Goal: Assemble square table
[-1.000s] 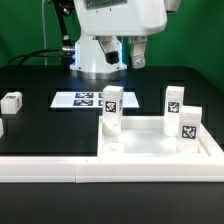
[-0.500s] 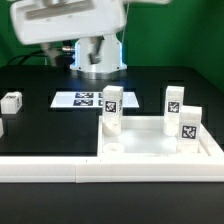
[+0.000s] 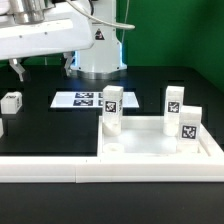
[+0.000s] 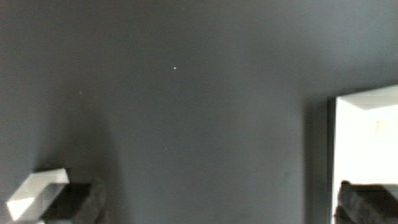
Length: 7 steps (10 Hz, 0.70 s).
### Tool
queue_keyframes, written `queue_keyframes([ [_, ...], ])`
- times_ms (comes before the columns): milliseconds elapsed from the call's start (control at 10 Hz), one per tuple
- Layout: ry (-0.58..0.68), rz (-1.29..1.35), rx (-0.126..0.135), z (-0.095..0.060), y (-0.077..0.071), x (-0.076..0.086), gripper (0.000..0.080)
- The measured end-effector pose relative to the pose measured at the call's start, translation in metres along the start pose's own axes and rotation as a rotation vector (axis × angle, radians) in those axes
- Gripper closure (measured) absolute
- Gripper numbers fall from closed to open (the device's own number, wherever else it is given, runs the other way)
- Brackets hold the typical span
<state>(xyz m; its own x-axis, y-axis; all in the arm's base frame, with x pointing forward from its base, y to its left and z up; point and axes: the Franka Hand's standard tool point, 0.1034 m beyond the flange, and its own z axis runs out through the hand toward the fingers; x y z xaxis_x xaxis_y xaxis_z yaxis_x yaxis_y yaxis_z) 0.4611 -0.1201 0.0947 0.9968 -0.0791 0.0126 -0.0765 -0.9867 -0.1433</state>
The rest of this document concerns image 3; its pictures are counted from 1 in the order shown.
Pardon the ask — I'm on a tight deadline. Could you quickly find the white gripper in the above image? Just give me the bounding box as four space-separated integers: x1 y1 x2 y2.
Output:
0 5 94 82

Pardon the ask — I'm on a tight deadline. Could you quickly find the white square tabletop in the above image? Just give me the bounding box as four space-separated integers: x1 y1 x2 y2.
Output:
97 116 208 157

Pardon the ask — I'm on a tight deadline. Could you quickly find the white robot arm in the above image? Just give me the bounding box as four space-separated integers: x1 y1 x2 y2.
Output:
0 0 130 80

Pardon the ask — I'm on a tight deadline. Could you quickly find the white base tag plate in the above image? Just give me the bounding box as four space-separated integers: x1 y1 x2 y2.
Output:
51 91 139 108

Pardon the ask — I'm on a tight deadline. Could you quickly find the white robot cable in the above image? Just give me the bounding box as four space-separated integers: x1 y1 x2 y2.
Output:
65 0 136 32

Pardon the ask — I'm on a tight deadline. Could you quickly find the white L-shaped obstacle wall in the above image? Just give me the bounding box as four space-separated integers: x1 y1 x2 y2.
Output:
0 128 224 183

